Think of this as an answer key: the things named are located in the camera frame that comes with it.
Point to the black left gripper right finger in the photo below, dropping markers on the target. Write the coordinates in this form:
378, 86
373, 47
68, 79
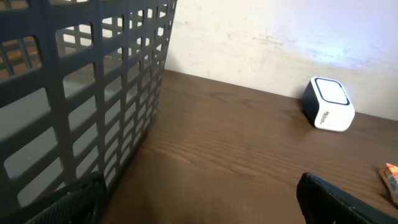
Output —
323, 203

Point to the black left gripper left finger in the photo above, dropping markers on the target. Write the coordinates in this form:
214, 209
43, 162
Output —
77, 203

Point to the orange white snack packet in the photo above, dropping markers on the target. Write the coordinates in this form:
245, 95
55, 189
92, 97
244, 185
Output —
389, 176

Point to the white barcode scanner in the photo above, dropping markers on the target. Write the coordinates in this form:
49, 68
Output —
327, 105

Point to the dark grey plastic basket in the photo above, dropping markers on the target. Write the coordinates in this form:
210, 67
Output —
80, 82

